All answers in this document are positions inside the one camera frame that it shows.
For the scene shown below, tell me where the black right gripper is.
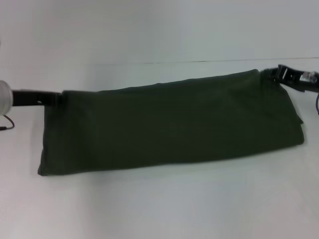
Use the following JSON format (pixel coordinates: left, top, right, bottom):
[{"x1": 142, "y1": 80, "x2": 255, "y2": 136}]
[{"x1": 260, "y1": 64, "x2": 319, "y2": 94}]

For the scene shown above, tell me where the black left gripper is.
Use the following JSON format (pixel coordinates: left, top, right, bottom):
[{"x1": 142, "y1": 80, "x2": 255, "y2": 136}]
[{"x1": 11, "y1": 89, "x2": 63, "y2": 107}]

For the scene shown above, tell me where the dark green FREE T-shirt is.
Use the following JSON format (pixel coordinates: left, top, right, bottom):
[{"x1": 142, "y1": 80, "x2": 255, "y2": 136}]
[{"x1": 37, "y1": 68, "x2": 305, "y2": 177}]

